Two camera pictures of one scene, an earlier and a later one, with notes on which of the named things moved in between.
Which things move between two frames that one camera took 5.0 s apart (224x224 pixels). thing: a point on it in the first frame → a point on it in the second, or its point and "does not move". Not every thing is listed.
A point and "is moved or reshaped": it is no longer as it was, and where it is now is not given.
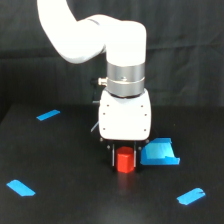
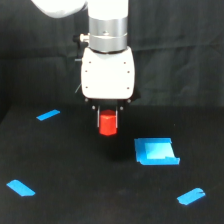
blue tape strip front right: x=191 y=196 does not move
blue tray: x=159 y=152 does not move
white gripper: x=124 y=119 → x=108 y=79
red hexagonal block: x=125 y=159 is moved or reshaped
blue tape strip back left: x=48 y=115 does not move
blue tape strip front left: x=20 y=188 does not move
